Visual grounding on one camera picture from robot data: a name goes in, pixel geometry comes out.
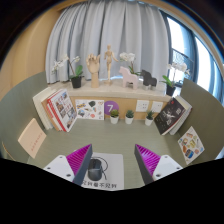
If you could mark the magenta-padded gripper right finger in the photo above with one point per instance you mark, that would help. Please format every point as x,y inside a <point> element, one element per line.
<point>165,166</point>

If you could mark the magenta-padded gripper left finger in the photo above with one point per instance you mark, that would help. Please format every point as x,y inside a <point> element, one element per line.
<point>61,166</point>

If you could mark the white printed mouse pad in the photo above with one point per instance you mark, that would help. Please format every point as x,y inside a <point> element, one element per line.
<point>115,170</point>

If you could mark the colourful sticker sheet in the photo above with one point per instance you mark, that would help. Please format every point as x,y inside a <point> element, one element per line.
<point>190,145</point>

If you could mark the beige book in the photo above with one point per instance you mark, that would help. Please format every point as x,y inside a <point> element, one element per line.
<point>32,138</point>

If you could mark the small plant in white pot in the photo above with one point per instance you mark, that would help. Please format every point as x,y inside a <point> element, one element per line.
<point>148,121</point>
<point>129,120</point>
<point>114,120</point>

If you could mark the black book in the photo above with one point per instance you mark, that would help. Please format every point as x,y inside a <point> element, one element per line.
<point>169,116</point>

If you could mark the red book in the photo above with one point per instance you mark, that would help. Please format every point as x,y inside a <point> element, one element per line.
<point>54,116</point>

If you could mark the brown book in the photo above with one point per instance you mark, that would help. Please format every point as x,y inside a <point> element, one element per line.
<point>46,114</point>

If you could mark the white picture-cover book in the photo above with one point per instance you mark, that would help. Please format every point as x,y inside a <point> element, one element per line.
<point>64,110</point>

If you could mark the thick white book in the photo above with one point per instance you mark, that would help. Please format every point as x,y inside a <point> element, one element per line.
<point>39,110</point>

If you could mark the white sticker card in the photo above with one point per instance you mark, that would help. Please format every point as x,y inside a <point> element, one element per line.
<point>89,110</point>

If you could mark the grey felt partition panel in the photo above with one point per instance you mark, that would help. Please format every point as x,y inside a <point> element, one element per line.
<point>208,110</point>
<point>16,106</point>

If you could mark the white orchid in black pot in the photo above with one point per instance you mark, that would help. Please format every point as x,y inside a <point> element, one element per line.
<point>76,82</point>
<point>170,90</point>

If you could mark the purple round number sign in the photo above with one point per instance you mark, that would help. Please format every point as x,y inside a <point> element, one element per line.
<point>111,106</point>

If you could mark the black horse figure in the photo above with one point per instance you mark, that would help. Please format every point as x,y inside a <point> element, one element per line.
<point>148,79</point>

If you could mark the light wooden ledge shelf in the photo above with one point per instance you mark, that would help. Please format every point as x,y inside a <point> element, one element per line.
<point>110,92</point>

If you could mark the pink horse figure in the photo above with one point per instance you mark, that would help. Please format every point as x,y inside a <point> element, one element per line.
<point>129,79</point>

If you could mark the wooden hand model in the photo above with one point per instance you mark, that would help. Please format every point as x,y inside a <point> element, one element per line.
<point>93,66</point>

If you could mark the white orchid plant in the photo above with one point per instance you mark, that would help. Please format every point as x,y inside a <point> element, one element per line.
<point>128,57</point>

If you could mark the grey curtain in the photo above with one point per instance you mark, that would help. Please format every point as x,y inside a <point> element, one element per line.
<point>110,23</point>

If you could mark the white wall socket plate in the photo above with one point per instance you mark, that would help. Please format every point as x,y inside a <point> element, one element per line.
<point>157,107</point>
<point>142,106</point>

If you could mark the window with dark frame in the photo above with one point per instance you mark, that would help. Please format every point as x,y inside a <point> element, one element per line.
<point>181,43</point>

